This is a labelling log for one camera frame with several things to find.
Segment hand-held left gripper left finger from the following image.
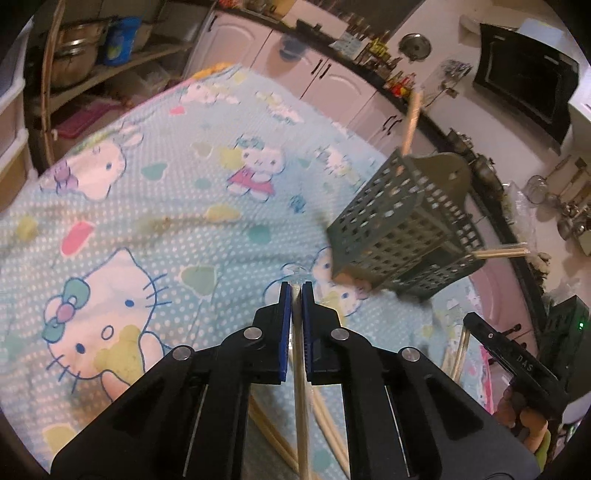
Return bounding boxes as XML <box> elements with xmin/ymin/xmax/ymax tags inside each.
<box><xmin>50</xmin><ymin>281</ymin><xmax>296</xmax><ymax>480</ymax></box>

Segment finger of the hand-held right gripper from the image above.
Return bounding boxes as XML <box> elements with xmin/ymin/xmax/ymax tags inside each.
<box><xmin>463</xmin><ymin>312</ymin><xmax>514</xmax><ymax>366</ymax></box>

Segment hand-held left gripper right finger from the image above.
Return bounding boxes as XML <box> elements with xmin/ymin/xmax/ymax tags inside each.
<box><xmin>301</xmin><ymin>281</ymin><xmax>541</xmax><ymax>480</ymax></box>

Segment wooden chopsticks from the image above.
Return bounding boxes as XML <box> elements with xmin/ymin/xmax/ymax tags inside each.
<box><xmin>249</xmin><ymin>399</ymin><xmax>301</xmax><ymax>480</ymax></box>
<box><xmin>311</xmin><ymin>388</ymin><xmax>352</xmax><ymax>480</ymax></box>
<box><xmin>441</xmin><ymin>325</ymin><xmax>472</xmax><ymax>381</ymax></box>
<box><xmin>473</xmin><ymin>244</ymin><xmax>531</xmax><ymax>260</ymax></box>
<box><xmin>401</xmin><ymin>89</ymin><xmax>424</xmax><ymax>158</ymax></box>
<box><xmin>283</xmin><ymin>264</ymin><xmax>311</xmax><ymax>480</ymax></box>

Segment green perforated utensil holder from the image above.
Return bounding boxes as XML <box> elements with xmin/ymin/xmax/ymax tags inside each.
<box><xmin>327</xmin><ymin>148</ymin><xmax>485</xmax><ymax>303</ymax></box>

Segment person's right hand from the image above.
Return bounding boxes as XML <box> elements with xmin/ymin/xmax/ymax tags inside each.
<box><xmin>495</xmin><ymin>384</ymin><xmax>552</xmax><ymax>452</ymax></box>

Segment pink towel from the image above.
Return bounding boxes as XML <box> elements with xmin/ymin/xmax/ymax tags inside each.
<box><xmin>478</xmin><ymin>344</ymin><xmax>502</xmax><ymax>411</ymax></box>

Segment dark box with green light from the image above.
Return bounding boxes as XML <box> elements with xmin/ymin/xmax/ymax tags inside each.
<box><xmin>539</xmin><ymin>294</ymin><xmax>591</xmax><ymax>366</ymax></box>

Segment garlic bulbs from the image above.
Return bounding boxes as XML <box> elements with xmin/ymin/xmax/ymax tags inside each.
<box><xmin>530</xmin><ymin>253</ymin><xmax>553</xmax><ymax>278</ymax></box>

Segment clear plastic bag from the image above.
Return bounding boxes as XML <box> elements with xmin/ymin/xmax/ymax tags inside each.
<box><xmin>505</xmin><ymin>182</ymin><xmax>542</xmax><ymax>252</ymax></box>

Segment steel ladle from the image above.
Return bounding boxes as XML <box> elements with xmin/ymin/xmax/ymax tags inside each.
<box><xmin>555</xmin><ymin>194</ymin><xmax>583</xmax><ymax>241</ymax></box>

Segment steel bowl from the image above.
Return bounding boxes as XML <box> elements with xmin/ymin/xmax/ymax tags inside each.
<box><xmin>469</xmin><ymin>154</ymin><xmax>504</xmax><ymax>195</ymax></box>

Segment cartoon cat printed blanket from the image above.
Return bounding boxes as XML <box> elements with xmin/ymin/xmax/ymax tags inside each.
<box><xmin>0</xmin><ymin>62</ymin><xmax>502</xmax><ymax>480</ymax></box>

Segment steel kettle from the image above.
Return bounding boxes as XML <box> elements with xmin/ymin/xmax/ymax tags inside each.
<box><xmin>444</xmin><ymin>128</ymin><xmax>469</xmax><ymax>155</ymax></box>

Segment black range hood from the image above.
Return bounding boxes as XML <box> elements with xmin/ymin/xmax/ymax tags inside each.
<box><xmin>473</xmin><ymin>22</ymin><xmax>580</xmax><ymax>145</ymax></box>

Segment hanging small kitchen tools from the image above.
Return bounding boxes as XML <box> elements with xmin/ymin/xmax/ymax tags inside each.
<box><xmin>435</xmin><ymin>59</ymin><xmax>472</xmax><ymax>99</ymax></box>

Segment blue hanging bin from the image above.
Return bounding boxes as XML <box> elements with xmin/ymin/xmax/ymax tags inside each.
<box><xmin>278</xmin><ymin>35</ymin><xmax>304</xmax><ymax>62</ymax></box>

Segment pink plastic tray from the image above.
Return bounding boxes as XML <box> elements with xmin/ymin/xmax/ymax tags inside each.
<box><xmin>54</xmin><ymin>100</ymin><xmax>122</xmax><ymax>140</ymax></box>

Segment steel pot lid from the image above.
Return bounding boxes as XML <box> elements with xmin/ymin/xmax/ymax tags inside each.
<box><xmin>398</xmin><ymin>32</ymin><xmax>431</xmax><ymax>62</ymax></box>

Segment row of condiment bottles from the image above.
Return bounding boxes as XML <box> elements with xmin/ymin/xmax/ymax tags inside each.
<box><xmin>330</xmin><ymin>21</ymin><xmax>419</xmax><ymax>99</ymax></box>

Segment wooden shelf rack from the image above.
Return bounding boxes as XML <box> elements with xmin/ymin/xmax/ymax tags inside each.
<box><xmin>28</xmin><ymin>0</ymin><xmax>218</xmax><ymax>167</ymax></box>

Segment blue container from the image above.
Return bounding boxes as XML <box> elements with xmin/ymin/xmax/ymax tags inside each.
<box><xmin>103</xmin><ymin>17</ymin><xmax>142</xmax><ymax>66</ymax></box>

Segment thin wooden pole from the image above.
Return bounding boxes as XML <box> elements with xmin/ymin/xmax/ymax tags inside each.
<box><xmin>38</xmin><ymin>0</ymin><xmax>66</xmax><ymax>160</ymax></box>

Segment steel pot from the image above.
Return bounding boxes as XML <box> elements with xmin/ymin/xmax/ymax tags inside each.
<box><xmin>50</xmin><ymin>17</ymin><xmax>112</xmax><ymax>89</ymax></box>

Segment plastic drawer unit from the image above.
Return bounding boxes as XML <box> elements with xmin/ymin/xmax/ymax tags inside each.
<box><xmin>0</xmin><ymin>25</ymin><xmax>31</xmax><ymax>197</ymax></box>

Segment wire mesh strainer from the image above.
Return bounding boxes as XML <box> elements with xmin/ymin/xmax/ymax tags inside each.
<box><xmin>525</xmin><ymin>159</ymin><xmax>571</xmax><ymax>205</ymax></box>

